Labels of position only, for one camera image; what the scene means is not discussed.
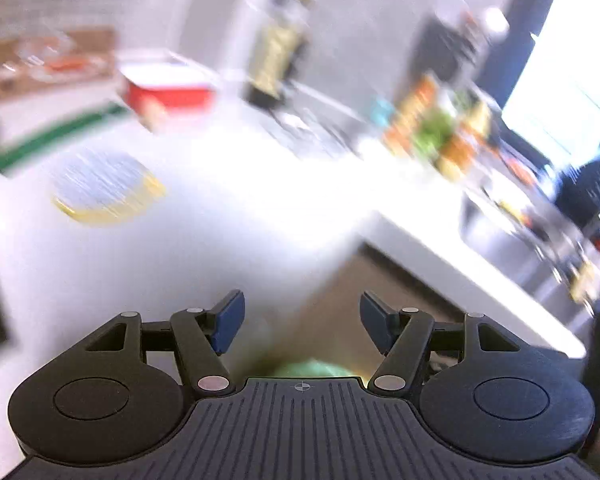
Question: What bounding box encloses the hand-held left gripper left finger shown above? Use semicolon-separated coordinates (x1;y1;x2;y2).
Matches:
82;289;246;395

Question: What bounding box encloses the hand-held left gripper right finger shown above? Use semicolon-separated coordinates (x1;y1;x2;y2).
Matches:
360;291;523;397

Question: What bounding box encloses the round silver yellow-rimmed disc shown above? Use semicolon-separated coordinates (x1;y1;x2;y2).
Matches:
51;151;167;227

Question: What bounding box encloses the green snack bag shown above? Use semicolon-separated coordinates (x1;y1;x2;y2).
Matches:
0;101;132;177

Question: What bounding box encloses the stainless steel sink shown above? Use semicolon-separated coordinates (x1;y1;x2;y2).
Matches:
459;191;597;312

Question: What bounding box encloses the green-label bottle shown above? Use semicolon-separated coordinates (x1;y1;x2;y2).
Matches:
412;89;469;167

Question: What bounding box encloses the teal cup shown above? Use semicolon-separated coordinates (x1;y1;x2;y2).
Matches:
371;96;397;127

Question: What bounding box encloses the red box with white lid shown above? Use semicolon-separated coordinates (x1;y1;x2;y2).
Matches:
116;48;221;118

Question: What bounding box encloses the dark bottle with beige label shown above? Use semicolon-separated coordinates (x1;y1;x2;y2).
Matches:
244;21;309;109

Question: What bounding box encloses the black perforated rack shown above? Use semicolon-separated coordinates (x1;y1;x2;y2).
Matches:
414;14;482;87

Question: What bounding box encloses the brown printed mat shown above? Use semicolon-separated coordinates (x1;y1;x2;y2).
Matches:
0;26;118;104

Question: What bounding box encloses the bright window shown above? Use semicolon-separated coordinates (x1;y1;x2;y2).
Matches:
501;0;600;157

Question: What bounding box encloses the metal wire trivet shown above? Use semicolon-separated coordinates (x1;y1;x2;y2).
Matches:
274;107;362;157

